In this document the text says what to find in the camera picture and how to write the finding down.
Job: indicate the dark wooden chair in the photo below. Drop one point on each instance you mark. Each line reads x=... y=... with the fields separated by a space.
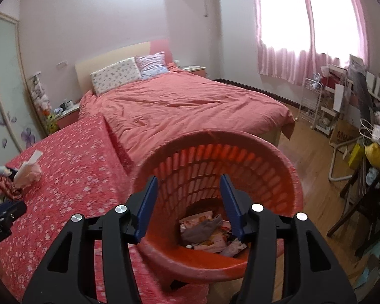
x=367 y=205

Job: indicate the white paper strip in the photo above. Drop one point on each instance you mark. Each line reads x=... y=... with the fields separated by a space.
x=35 y=157

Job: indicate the cluttered desk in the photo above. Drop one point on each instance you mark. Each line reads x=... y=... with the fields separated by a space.
x=357 y=82

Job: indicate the red instant noodle cup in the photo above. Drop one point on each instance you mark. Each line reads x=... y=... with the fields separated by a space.
x=213 y=243

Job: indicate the pink curtain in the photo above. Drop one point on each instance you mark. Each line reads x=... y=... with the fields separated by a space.
x=281 y=60

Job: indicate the red plastic basket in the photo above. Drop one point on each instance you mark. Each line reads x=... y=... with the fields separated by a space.
x=272 y=177

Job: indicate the pink printed wrapper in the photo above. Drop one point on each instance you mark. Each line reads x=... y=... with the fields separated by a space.
x=194 y=218

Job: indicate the white metal frame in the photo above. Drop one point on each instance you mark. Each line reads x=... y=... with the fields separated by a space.
x=334 y=161

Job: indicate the pink nightstand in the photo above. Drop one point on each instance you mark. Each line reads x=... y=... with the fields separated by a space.
x=193 y=71
x=68 y=118

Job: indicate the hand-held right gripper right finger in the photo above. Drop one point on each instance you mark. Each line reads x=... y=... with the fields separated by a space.
x=232 y=209

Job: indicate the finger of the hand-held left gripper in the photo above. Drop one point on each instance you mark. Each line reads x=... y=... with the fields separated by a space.
x=6 y=212

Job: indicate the clear tube of plush toys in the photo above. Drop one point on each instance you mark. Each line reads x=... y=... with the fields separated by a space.
x=41 y=96

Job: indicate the bed with red bedding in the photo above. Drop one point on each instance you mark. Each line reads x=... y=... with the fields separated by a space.
x=177 y=101

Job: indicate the pink cloth item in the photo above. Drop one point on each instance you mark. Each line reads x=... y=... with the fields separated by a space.
x=28 y=175

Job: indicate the beige and pink headboard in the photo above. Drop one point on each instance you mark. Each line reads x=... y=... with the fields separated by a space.
x=114 y=55

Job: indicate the white floral pillow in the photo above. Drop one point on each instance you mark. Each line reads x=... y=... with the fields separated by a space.
x=115 y=76

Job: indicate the white and yellow snack wrapper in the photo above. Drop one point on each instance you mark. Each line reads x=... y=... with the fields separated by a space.
x=236 y=247

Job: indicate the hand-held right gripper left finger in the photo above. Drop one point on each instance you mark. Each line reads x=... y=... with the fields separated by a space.
x=145 y=209

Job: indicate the wardrobe with purple flowers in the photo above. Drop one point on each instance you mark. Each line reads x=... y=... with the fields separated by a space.
x=6 y=85

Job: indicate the red floral tablecloth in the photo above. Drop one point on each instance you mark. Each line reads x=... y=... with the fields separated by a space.
x=66 y=180

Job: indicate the blue and white tube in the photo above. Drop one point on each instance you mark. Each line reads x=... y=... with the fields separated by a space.
x=4 y=171

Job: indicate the yellow plush toy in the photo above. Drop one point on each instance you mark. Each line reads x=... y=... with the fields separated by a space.
x=51 y=122

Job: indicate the white mug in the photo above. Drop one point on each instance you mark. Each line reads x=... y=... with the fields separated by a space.
x=69 y=104

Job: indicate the white wall socket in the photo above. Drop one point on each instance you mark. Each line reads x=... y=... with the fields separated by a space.
x=61 y=63

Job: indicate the pink striped pillow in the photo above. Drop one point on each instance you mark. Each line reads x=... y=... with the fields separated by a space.
x=152 y=65

